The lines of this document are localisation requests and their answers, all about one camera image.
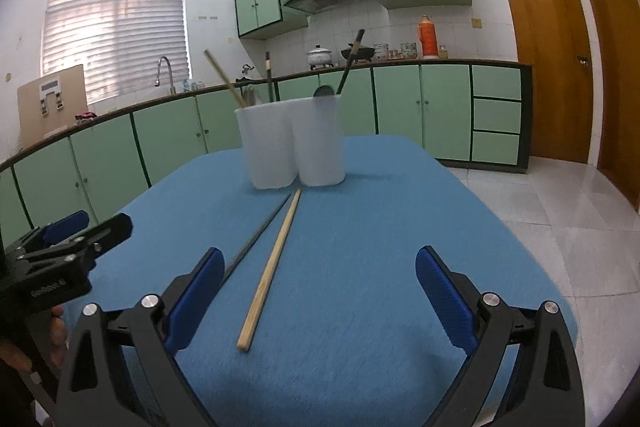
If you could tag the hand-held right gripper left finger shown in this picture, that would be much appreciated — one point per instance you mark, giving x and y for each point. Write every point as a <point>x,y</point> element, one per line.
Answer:
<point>197,302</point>

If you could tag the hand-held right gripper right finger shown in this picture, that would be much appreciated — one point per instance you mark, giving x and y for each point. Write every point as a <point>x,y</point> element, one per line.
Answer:
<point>442,297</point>

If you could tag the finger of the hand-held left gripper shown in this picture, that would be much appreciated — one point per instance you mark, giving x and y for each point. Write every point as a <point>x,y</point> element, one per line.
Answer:
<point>112,227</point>
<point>65,224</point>

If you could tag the wooden chopstick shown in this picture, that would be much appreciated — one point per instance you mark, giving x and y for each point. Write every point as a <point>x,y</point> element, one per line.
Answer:
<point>222,79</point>
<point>272,267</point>

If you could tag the grey chopstick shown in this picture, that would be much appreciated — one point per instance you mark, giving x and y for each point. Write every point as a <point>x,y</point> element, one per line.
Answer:
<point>260,232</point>

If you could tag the white plastic utensil holder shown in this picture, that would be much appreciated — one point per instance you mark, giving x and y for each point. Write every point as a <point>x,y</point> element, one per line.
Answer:
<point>320,142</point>

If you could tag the black chopstick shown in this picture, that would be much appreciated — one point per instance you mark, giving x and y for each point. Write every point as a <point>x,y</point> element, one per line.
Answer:
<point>350,59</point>
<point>269,82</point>

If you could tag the person's left hand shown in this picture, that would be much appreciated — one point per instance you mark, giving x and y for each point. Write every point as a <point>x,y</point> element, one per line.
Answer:
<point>56,332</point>

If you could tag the red cloth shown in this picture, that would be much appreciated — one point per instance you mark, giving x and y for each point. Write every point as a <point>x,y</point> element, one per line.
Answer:
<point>85,116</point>

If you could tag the blue tablecloth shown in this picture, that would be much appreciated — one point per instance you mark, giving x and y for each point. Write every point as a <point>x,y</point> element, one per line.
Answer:
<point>350,232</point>

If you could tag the cardboard box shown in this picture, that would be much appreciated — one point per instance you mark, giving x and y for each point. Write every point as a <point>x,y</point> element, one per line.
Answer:
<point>50,107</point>

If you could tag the steel faucet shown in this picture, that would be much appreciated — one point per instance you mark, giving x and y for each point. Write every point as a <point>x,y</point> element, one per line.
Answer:
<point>171,82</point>

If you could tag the green base cabinets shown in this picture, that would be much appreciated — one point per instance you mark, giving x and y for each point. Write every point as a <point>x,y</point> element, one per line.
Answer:
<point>445,107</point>

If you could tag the window blinds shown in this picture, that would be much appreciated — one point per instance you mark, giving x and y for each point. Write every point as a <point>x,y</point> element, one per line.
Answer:
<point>115,32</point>

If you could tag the steel spoon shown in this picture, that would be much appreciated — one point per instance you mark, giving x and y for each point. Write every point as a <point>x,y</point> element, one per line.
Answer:
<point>324,91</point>

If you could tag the patterned bowl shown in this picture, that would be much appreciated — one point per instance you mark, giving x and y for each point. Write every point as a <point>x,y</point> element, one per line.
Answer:
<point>408,51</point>

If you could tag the stack of bowls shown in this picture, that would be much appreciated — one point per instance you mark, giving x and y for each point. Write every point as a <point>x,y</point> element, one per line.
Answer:
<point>382,51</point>

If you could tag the black wok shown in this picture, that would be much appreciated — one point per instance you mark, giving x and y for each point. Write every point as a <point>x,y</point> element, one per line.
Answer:
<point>365,53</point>

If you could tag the orange thermos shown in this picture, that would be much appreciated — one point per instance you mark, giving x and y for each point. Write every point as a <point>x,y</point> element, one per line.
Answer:
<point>428,39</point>

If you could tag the wooden door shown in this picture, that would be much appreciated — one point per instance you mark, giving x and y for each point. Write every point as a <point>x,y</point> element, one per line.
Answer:
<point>540,57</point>
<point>620,82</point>

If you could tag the white cooking pot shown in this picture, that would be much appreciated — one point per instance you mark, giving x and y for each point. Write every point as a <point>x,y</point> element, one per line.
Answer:
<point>319,57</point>

